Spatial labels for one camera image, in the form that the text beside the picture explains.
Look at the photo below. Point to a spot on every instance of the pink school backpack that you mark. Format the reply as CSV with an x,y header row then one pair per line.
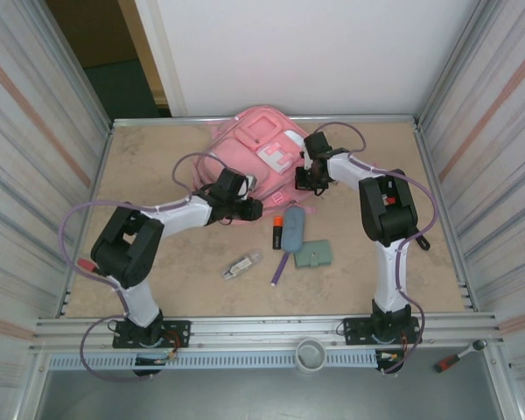
x,y
245,162

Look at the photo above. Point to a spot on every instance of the black highlighter with orange cap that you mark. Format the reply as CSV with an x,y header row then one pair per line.
x,y
277,234

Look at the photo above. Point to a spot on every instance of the light blue fabric pencil case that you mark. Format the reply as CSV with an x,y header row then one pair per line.
x,y
293,229

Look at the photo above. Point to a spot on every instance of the purple pen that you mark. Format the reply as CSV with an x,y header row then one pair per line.
x,y
280,269

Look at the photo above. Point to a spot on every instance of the green wallet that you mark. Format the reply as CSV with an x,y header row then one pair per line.
x,y
313,255

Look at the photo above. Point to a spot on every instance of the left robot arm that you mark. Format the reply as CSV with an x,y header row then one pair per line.
x,y
127,249

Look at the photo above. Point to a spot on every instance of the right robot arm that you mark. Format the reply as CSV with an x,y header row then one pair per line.
x,y
389,210

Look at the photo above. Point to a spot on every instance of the grey round cup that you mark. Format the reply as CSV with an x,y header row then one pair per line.
x,y
310,363

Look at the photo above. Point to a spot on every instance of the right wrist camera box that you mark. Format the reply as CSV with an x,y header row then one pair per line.
x,y
305,158

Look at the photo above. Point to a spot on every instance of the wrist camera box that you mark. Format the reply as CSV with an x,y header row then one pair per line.
x,y
305,158
249,183

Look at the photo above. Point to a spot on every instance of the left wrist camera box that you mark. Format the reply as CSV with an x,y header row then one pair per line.
x,y
249,183

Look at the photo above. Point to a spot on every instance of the aluminium table frame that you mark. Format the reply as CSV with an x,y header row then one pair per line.
x,y
267,326

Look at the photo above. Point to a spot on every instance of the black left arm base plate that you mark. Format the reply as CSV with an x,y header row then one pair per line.
x,y
179,334

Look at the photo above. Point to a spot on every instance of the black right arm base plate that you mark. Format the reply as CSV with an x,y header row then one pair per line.
x,y
354,332

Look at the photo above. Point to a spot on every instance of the white door frame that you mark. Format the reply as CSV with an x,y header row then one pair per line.
x,y
157,52

